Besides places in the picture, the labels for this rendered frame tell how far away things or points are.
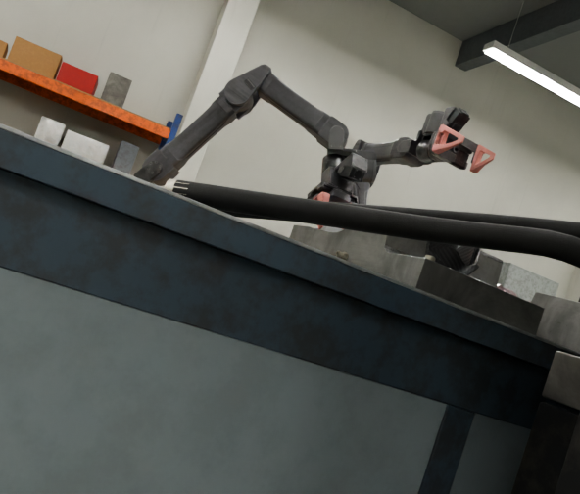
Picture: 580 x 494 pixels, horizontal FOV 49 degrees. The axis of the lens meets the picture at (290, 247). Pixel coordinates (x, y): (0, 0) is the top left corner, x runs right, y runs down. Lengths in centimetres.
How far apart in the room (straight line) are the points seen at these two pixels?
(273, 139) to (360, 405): 627
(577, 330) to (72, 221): 96
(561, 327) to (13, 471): 99
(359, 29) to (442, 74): 117
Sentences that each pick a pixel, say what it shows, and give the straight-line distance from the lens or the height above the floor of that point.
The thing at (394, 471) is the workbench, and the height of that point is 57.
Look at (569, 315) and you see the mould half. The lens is 134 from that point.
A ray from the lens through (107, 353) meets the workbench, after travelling 70.
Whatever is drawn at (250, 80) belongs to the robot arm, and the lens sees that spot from 155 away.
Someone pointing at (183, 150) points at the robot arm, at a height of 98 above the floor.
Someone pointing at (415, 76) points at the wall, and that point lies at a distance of 787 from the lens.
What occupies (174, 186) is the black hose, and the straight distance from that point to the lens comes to 81.
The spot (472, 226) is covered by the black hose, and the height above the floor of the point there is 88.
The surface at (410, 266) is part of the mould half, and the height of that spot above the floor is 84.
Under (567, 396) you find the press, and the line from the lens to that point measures 84.
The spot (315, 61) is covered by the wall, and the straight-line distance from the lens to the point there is 734.
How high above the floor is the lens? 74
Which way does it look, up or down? 4 degrees up
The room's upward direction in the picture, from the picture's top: 19 degrees clockwise
